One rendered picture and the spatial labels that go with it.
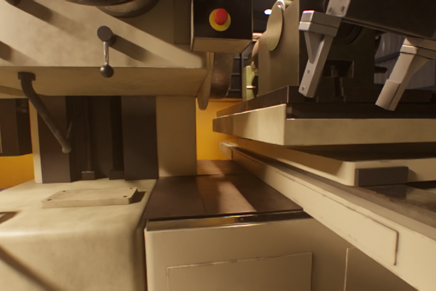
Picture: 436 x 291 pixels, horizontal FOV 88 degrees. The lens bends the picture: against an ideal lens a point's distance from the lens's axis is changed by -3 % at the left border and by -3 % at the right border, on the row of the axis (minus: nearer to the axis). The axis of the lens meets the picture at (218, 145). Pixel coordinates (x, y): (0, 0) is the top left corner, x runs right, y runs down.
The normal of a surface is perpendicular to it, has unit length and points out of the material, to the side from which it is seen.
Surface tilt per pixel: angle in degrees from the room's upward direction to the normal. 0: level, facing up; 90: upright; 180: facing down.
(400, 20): 113
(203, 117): 90
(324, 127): 90
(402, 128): 90
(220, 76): 141
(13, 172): 90
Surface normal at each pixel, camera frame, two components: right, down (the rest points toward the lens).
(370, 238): -0.99, 0.03
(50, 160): 0.15, 0.09
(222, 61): 0.13, 0.70
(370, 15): 0.08, 0.48
